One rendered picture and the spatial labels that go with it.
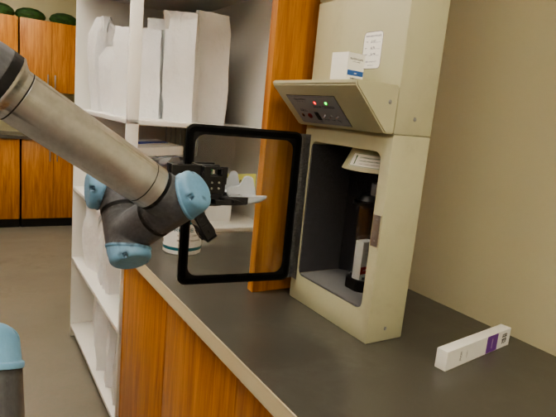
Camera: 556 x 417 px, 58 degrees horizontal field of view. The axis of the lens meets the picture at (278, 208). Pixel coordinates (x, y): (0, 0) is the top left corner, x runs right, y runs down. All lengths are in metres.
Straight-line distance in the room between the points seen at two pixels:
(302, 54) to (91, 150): 0.76
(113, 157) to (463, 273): 1.06
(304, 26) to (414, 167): 0.49
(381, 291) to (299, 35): 0.68
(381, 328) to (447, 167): 0.56
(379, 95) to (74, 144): 0.59
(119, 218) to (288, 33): 0.69
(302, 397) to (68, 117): 0.60
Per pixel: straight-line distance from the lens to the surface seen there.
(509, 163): 1.43
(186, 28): 2.21
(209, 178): 1.02
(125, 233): 0.91
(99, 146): 0.77
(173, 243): 1.70
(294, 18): 1.38
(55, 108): 0.75
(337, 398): 0.97
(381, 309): 1.18
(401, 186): 1.12
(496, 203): 1.45
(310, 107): 1.20
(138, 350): 1.84
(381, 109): 1.06
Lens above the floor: 1.43
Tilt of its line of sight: 10 degrees down
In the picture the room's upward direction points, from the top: 5 degrees clockwise
